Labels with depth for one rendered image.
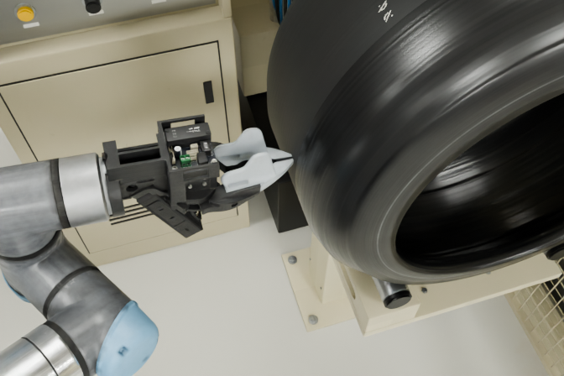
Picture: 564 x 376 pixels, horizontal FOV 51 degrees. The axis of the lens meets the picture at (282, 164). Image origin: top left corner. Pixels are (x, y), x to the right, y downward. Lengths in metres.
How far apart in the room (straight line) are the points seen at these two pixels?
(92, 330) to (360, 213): 0.30
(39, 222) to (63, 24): 0.75
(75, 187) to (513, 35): 0.44
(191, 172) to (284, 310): 1.29
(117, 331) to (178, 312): 1.27
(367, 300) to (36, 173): 0.55
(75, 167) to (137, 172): 0.06
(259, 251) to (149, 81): 0.80
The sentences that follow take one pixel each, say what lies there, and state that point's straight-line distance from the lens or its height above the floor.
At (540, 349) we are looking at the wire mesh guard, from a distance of 1.64.
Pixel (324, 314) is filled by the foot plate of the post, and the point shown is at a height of 0.01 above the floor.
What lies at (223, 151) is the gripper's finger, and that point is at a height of 1.21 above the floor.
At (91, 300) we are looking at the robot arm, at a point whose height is 1.17.
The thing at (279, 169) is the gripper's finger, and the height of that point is 1.19.
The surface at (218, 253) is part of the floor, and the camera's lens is 1.98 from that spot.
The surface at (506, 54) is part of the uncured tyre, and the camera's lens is 0.55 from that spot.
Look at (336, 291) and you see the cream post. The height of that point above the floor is 0.08.
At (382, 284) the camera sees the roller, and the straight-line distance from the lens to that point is 0.93.
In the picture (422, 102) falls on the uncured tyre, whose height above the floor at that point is 1.35.
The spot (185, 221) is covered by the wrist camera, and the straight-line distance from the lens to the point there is 0.72.
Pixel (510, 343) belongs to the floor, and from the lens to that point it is 1.98.
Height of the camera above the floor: 1.75
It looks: 54 degrees down
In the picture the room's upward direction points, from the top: straight up
